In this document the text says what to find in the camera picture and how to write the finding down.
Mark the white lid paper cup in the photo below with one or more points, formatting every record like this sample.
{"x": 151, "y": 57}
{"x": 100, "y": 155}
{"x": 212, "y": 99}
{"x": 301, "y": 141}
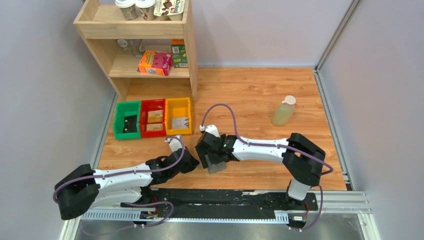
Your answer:
{"x": 127, "y": 8}

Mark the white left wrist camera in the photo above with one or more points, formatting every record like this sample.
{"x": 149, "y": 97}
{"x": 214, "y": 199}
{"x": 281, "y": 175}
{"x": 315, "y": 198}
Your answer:
{"x": 175, "y": 142}

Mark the clear glass jar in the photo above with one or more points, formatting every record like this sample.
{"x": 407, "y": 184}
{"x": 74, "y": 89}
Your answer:
{"x": 137, "y": 47}

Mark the gold card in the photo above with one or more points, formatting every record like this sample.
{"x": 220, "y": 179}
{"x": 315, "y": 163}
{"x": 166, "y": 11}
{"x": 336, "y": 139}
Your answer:
{"x": 155, "y": 116}
{"x": 154, "y": 127}

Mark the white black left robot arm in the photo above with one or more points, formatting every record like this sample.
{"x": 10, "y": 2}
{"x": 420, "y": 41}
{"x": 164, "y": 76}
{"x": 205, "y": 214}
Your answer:
{"x": 87, "y": 188}

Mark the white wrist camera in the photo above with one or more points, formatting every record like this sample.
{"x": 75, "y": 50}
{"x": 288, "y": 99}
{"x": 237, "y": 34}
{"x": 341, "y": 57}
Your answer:
{"x": 211, "y": 129}
{"x": 175, "y": 142}

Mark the yellow plastic bin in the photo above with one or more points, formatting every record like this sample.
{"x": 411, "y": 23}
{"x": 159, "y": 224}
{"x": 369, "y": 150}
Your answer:
{"x": 174, "y": 108}

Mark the green liquid bottle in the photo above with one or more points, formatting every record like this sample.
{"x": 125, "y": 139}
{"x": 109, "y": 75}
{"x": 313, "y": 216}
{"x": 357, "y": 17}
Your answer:
{"x": 284, "y": 112}

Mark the black card in green bin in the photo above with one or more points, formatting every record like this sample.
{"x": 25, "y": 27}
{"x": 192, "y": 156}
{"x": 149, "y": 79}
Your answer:
{"x": 130, "y": 124}

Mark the aluminium frame rail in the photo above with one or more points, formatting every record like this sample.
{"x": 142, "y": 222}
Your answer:
{"x": 342, "y": 215}

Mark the upper gold card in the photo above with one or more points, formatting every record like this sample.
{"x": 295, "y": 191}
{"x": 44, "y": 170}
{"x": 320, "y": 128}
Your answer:
{"x": 155, "y": 116}

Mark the wooden shelf unit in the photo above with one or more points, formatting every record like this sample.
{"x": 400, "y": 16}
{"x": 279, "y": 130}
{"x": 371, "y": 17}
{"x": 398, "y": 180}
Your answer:
{"x": 118, "y": 44}

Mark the silver card in yellow bin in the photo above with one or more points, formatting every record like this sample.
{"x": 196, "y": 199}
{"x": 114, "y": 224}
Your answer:
{"x": 180, "y": 123}

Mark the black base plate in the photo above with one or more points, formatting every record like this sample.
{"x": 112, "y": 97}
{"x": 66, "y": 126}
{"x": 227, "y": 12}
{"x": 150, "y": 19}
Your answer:
{"x": 223, "y": 203}

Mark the chocolate pudding pack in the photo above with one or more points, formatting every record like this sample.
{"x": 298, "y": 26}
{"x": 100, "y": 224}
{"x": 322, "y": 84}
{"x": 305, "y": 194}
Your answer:
{"x": 169, "y": 9}

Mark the red plastic bin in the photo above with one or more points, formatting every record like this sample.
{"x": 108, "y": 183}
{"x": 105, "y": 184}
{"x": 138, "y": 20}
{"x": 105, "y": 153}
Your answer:
{"x": 149, "y": 105}

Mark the orange pink snack box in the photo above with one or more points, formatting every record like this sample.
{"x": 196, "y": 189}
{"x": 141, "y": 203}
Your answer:
{"x": 156, "y": 63}

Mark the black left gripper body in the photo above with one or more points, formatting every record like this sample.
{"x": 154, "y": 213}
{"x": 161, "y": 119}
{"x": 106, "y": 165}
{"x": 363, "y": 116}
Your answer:
{"x": 189, "y": 167}

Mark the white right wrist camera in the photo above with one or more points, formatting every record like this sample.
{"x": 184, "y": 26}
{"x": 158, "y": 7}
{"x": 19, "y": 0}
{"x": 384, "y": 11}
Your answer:
{"x": 211, "y": 129}

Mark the green plastic bin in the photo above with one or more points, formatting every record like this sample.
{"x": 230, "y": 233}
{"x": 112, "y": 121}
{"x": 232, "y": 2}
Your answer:
{"x": 125, "y": 109}

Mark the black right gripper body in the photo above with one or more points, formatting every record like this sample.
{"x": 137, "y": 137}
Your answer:
{"x": 213, "y": 157}

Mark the lower gold card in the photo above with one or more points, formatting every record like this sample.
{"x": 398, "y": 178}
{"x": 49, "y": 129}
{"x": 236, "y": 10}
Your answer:
{"x": 154, "y": 127}

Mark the green carton box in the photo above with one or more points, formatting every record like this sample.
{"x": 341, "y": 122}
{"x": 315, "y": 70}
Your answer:
{"x": 179, "y": 54}

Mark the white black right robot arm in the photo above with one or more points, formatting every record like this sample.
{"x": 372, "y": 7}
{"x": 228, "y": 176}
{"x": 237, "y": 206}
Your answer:
{"x": 301, "y": 157}

